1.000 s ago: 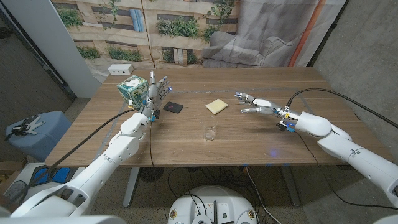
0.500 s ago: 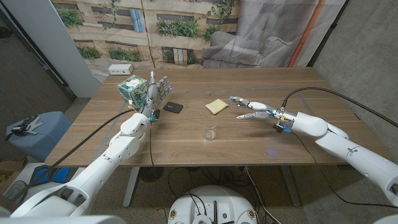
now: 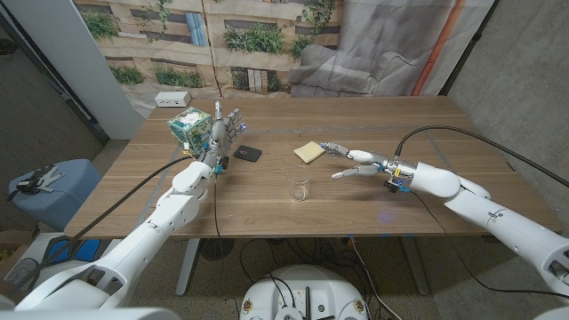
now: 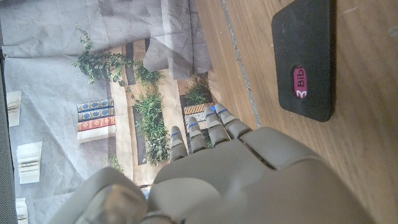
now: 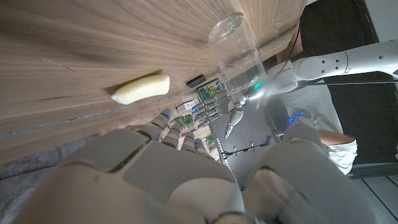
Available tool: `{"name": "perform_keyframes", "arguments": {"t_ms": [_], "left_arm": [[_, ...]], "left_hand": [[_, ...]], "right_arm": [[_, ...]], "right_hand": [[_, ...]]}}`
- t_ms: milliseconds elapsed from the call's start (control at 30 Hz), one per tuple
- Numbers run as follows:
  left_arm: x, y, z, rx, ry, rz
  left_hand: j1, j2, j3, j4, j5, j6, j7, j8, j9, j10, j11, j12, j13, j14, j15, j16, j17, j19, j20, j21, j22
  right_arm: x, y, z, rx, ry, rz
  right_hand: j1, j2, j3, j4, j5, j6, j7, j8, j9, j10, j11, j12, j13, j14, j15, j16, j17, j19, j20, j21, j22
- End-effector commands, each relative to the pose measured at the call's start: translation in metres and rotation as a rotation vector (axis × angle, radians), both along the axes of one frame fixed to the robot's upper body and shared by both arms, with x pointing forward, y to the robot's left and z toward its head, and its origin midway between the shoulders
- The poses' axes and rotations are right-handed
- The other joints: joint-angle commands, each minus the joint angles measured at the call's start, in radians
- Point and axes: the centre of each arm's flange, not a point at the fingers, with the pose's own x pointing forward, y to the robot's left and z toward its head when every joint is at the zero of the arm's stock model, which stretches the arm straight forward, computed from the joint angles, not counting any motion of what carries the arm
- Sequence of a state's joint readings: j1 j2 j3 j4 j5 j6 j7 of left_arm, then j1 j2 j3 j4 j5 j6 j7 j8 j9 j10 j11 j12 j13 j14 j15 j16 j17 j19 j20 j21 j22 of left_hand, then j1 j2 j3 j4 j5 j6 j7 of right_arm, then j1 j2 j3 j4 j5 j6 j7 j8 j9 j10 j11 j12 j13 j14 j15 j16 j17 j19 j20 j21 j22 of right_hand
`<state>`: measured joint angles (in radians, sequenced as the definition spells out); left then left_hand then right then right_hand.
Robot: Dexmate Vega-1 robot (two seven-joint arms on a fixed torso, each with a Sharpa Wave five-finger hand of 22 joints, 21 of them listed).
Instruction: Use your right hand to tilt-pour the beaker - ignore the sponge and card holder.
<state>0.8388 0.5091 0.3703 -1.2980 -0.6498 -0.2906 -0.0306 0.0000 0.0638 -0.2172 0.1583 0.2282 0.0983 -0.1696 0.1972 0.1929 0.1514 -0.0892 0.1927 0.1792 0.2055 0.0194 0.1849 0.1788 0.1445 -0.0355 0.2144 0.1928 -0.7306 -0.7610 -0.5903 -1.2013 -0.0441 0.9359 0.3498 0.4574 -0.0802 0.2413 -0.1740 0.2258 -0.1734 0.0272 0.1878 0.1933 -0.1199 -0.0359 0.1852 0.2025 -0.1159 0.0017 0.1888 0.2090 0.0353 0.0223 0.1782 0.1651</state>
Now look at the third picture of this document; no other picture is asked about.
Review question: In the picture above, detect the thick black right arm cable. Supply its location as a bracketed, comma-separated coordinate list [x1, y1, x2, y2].
[394, 124, 569, 188]

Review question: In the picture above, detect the white robot torso base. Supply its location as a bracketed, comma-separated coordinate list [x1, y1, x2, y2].
[238, 265, 369, 320]

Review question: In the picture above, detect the white floor cable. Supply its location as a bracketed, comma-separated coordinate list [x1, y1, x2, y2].
[349, 237, 395, 320]

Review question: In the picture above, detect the black round floor object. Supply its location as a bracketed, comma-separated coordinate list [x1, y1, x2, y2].
[198, 238, 236, 261]

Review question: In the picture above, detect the white power strip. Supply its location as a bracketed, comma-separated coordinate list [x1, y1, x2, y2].
[154, 91, 192, 108]

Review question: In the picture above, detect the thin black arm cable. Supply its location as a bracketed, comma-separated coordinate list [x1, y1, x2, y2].
[212, 172, 223, 276]
[408, 189, 569, 298]

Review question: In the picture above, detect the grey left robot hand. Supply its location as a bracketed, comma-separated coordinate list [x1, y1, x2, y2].
[200, 100, 247, 174]

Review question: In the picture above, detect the yellow sponge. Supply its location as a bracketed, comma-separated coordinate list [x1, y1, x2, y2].
[293, 140, 327, 164]

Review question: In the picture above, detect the blue and black bag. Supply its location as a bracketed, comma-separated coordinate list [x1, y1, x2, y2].
[44, 237, 101, 264]

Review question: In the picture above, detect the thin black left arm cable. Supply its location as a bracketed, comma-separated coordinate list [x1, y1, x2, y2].
[212, 172, 223, 276]

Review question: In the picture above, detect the clear glass beaker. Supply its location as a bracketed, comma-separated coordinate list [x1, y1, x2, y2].
[289, 171, 311, 203]

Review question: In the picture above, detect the black and white device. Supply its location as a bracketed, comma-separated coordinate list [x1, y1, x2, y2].
[6, 164, 66, 196]

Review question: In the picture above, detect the white table leg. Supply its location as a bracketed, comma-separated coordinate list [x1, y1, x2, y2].
[175, 238, 201, 298]

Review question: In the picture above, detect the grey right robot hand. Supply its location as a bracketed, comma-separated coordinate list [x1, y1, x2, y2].
[319, 141, 419, 193]

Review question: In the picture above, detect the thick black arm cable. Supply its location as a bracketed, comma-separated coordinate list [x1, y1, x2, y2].
[394, 124, 569, 188]
[6, 155, 195, 298]

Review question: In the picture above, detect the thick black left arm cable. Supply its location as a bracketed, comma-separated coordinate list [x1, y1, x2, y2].
[6, 155, 195, 298]

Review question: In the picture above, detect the teal floral tissue box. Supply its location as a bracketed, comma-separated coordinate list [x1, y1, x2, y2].
[166, 107, 213, 156]

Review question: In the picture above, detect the blue padded stool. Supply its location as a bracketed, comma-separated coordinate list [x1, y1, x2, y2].
[7, 158, 103, 232]

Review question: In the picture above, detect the grey table leg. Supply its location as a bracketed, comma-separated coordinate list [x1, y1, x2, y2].
[399, 236, 430, 297]

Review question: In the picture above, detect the printed fabric backdrop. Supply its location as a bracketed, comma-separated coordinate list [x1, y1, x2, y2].
[73, 0, 497, 117]

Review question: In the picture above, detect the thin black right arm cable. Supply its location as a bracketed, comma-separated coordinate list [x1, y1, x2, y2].
[408, 189, 569, 298]

